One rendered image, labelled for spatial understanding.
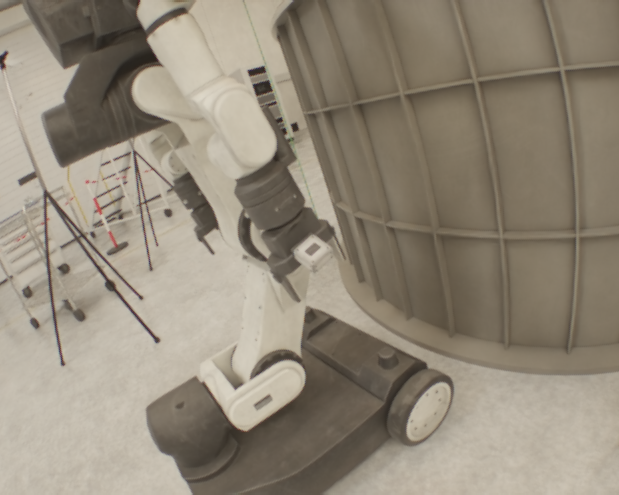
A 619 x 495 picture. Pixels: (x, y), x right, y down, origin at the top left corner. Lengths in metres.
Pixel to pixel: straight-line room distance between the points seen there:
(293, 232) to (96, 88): 0.42
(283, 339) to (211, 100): 0.55
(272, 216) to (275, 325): 0.35
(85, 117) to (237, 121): 0.29
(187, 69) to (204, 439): 0.72
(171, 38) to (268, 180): 0.24
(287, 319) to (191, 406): 0.29
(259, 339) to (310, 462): 0.29
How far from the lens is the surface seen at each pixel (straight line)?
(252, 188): 0.51
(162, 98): 0.66
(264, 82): 8.66
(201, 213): 0.96
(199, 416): 0.83
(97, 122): 0.67
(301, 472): 0.83
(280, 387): 0.84
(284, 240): 0.55
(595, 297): 1.08
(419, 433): 0.97
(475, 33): 0.87
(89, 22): 0.70
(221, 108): 0.48
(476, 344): 1.19
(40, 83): 8.29
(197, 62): 0.51
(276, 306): 0.80
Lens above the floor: 0.83
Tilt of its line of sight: 22 degrees down
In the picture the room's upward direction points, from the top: 19 degrees counter-clockwise
